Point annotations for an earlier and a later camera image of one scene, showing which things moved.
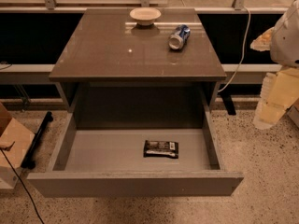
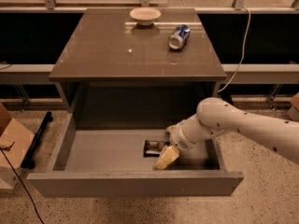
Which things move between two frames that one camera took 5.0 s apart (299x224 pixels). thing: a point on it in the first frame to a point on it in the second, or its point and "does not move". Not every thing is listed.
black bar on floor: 30,161 does not move
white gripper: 286,42 to 177,137
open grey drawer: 89,162 does not move
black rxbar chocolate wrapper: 161,148 does not move
